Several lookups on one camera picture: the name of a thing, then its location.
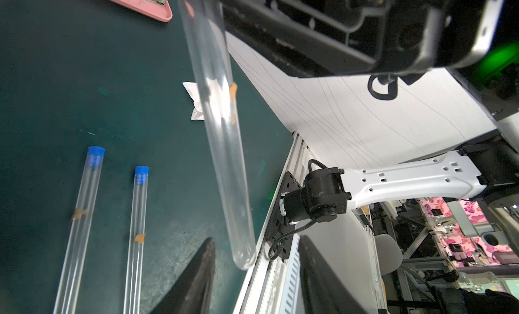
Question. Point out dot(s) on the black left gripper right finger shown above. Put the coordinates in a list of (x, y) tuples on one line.
[(321, 289)]

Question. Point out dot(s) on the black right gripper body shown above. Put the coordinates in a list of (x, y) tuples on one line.
[(321, 38)]

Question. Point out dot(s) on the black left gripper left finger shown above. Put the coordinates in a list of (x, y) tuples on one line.
[(193, 290)]

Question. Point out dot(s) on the clear test tube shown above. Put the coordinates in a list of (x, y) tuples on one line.
[(205, 33)]

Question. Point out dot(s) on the test tube with blue cap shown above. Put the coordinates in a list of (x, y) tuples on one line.
[(82, 217)]

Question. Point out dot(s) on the pink tray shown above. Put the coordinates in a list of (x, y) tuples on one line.
[(159, 10)]

